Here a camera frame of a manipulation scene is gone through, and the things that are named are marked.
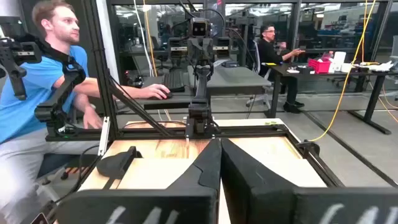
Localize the white container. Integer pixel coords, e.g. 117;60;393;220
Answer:
332;51;347;73

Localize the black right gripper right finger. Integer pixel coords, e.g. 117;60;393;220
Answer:
220;138;398;224

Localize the black keyboard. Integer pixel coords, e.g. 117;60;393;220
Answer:
162;70;187;93

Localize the white hanging cable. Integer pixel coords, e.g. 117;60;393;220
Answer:
133;0;155;77

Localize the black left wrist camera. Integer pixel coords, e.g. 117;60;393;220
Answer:
190;17;211;39

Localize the white crumpled paper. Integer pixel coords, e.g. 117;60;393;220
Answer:
368;60;395;73

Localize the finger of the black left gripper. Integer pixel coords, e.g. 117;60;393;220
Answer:
216;36;231;59
167;37;188;60

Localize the black leg desk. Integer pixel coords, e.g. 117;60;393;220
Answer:
262;62;398;135

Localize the black rubber slide sandal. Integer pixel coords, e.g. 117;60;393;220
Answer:
96;146;144;181

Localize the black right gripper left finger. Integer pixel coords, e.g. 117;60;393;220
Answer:
55;138;223;224

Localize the grey desk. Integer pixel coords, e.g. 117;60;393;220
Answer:
136;64;272;110

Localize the person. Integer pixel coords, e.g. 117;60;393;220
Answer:
0;0;172;224
257;23;307;114

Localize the red plastic bin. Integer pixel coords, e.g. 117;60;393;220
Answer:
307;58;332;75

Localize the yellow hanging cable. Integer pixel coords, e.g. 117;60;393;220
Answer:
360;0;398;124
310;0;377;142

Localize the orange hanging cable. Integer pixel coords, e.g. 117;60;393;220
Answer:
142;0;157;77

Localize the black aluminium rig frame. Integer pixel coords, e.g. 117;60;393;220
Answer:
45;0;345;189

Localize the wooden shelf black metal frame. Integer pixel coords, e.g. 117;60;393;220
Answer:
101;145;328;191

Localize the black computer mouse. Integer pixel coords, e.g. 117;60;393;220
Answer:
154;91;174;101

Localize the grey office chair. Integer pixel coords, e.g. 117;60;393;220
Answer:
245;40;272;110

